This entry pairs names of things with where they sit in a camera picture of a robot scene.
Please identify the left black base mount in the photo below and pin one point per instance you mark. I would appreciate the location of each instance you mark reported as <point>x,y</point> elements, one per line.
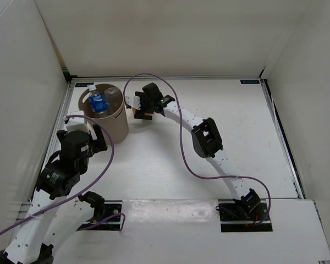
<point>111,220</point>

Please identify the long clear plastic bottle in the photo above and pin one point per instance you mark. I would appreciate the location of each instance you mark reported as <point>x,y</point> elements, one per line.
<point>113,98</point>

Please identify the blue label plastic bottle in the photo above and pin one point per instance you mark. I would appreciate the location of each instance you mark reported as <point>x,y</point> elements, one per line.
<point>96,100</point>

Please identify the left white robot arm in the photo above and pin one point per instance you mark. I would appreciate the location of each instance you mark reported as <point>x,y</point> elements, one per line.
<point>60,174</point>

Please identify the right blue corner label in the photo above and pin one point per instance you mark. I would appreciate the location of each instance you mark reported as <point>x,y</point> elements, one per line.
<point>249,81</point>

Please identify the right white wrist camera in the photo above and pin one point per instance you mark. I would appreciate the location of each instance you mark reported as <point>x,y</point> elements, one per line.
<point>133,103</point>

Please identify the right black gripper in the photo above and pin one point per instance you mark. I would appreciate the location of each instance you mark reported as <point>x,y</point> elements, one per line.
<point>140,114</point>

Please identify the blue corner label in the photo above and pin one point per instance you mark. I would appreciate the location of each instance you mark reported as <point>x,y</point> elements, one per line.
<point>83,84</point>
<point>249,81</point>

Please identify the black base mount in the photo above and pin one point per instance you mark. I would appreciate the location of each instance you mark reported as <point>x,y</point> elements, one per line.
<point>234,222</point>
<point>111,220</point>

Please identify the left blue corner label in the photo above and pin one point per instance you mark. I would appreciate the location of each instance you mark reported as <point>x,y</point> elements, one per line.
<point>83,84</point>

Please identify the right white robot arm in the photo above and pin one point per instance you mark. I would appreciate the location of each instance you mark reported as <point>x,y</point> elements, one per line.
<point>206,141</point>

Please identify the tan cylindrical bin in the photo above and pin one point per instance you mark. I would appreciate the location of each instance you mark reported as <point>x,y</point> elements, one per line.
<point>116,124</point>

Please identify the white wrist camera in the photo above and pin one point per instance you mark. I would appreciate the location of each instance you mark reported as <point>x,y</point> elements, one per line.
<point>75,124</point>
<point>133,103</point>

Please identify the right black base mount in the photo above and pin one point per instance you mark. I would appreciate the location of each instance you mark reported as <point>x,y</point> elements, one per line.
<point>234,222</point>

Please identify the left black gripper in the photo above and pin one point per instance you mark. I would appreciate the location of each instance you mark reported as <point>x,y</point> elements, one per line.
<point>99,144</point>

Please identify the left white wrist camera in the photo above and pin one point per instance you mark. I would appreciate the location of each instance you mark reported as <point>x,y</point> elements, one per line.
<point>75,124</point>

